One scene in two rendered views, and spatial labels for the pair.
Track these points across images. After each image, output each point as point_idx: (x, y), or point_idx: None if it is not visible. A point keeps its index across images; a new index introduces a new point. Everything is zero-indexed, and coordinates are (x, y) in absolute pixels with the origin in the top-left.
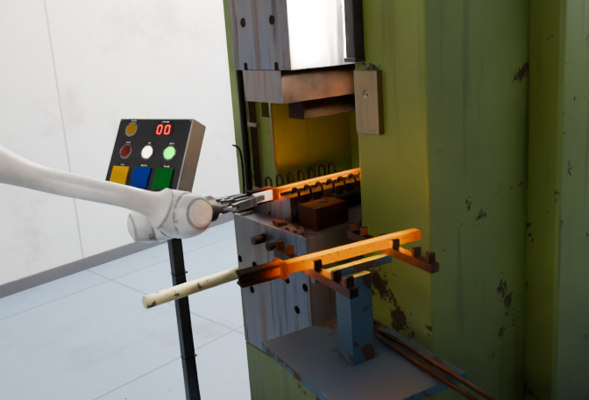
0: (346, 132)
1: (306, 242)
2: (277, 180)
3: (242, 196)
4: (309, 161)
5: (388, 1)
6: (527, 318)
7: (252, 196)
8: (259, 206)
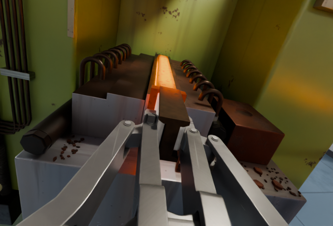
0: (118, 13)
1: (303, 205)
2: (94, 64)
3: (157, 139)
4: (99, 39)
5: None
6: None
7: (200, 136)
8: (92, 124)
